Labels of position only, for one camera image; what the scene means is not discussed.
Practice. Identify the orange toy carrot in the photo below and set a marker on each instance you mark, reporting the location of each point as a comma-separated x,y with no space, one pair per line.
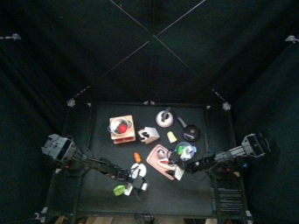
137,157

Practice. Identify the green toy food piece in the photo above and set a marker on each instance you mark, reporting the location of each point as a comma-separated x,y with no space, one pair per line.
181,150

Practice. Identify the white toy plate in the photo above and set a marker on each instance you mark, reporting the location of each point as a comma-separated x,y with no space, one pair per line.
141,169

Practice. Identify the green toy vegetable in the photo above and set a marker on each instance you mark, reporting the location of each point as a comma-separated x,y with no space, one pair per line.
119,190

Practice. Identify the grey frame corner connector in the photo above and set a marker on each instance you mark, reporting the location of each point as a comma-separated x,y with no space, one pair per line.
15,37
41,215
226,106
292,38
71,102
149,102

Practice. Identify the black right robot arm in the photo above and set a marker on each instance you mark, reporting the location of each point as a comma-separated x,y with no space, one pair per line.
238,151

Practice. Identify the red sushi piece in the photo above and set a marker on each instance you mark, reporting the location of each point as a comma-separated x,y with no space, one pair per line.
165,162

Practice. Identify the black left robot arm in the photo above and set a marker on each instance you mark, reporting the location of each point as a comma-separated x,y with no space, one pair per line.
90,160

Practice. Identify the pink toy cutting board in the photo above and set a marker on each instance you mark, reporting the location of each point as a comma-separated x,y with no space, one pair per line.
158,162

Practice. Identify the silver toy pot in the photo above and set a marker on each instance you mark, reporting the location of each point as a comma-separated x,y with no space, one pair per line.
117,125

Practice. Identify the yellow toy cheese wedge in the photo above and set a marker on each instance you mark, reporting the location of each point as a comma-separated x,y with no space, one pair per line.
171,137

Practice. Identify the black toy frying pan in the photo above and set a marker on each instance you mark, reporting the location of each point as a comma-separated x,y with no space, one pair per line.
191,132

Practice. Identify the pink wooden toy stove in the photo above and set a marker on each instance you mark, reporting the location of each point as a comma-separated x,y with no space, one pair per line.
123,137

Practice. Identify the white toy food piece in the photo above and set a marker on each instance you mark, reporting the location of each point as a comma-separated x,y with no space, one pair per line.
189,151

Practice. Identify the white sushi piece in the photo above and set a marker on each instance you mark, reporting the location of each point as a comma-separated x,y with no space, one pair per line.
161,152

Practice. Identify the red toy food piece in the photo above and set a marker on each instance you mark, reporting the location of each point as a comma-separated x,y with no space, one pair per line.
123,128

